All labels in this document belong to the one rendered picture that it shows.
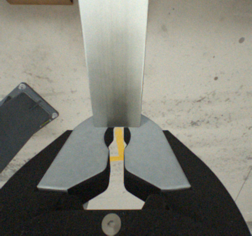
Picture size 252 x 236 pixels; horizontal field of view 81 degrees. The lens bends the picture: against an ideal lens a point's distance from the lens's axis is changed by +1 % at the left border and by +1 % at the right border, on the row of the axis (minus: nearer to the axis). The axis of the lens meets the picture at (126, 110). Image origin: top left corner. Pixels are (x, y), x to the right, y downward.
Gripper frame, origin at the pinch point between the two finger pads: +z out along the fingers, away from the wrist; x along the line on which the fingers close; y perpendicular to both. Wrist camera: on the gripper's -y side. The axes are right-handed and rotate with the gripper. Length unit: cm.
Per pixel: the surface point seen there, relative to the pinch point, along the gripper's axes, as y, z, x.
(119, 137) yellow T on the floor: 73, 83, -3
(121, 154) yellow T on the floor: 93, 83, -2
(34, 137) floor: 74, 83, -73
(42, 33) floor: -3, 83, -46
